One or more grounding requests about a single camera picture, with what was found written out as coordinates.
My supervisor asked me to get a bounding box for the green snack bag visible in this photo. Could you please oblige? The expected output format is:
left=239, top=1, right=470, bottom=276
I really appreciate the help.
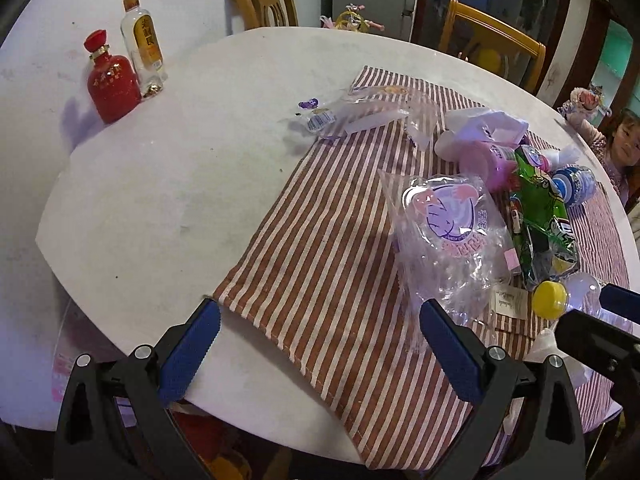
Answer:
left=509, top=144, right=580, bottom=290

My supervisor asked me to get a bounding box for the blue white drink bottle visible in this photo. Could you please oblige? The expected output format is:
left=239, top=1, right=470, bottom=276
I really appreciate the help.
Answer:
left=551, top=166, right=598, bottom=208

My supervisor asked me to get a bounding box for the clear plastic bag purple print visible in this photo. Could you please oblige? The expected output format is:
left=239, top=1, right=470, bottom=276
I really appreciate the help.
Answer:
left=378, top=171, right=518, bottom=352

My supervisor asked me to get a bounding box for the white tissue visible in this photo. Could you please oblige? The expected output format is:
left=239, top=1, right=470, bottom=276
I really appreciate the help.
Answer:
left=434, top=107, right=529, bottom=162

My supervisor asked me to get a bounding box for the clear wrapper with barcode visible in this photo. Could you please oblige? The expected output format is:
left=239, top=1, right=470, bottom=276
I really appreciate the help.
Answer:
left=292, top=84, right=439, bottom=150

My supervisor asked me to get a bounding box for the pink drink bottle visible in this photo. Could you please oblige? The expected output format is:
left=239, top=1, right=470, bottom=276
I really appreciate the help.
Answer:
left=458, top=141, right=558, bottom=193

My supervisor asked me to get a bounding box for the yellow bottle cap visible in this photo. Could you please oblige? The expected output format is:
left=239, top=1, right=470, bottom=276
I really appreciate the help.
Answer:
left=532, top=281, right=568, bottom=321

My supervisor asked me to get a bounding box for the small white paper tag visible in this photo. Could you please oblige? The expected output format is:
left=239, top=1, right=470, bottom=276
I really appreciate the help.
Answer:
left=489, top=284, right=529, bottom=321

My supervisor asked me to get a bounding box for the child in purple coat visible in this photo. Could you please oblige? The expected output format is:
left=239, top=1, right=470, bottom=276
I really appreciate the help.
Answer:
left=559, top=88, right=639, bottom=206

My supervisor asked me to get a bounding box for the red striped table cloth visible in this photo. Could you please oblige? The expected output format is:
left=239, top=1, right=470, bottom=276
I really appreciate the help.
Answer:
left=211, top=65, right=633, bottom=472

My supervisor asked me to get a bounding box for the red liquor bottle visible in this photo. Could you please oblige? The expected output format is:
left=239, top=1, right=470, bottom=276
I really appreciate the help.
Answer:
left=84, top=29, right=141, bottom=124

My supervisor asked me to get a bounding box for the wooden chair yellow cushion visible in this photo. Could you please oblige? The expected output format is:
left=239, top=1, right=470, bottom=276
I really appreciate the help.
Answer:
left=438, top=0, right=546, bottom=93

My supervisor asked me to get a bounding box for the clear liquor bottle gold label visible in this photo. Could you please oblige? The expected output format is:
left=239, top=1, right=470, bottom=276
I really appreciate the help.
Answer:
left=120, top=0, right=167, bottom=100

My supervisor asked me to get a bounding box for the pink toy bicycle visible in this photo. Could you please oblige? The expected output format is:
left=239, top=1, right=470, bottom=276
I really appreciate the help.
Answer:
left=320, top=3, right=385, bottom=34

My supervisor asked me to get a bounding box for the wooden chair by wall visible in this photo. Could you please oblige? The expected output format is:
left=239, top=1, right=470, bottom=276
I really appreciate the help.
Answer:
left=233, top=0, right=298, bottom=30

